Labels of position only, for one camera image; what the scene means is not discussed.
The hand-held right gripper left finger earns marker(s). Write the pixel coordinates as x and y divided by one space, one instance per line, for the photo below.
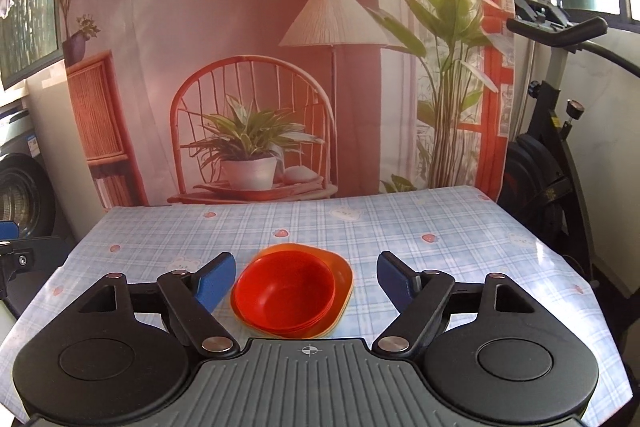
217 282

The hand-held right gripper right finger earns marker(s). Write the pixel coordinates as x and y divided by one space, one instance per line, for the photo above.
392 279

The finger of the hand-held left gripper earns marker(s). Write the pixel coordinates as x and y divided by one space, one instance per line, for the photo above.
7 229
30 254

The orange plastic bowl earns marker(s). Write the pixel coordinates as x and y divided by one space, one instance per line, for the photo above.
342 279

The red bowl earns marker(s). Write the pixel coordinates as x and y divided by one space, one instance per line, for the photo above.
285 287
280 330

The grey washing machine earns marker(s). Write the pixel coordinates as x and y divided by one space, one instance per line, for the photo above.
25 197

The blue plaid tablecloth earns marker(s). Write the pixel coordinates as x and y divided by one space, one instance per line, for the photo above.
450 227

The printed room backdrop cloth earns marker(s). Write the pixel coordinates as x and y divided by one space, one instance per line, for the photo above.
310 107

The black exercise bike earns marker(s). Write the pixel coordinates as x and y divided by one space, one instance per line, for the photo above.
545 147

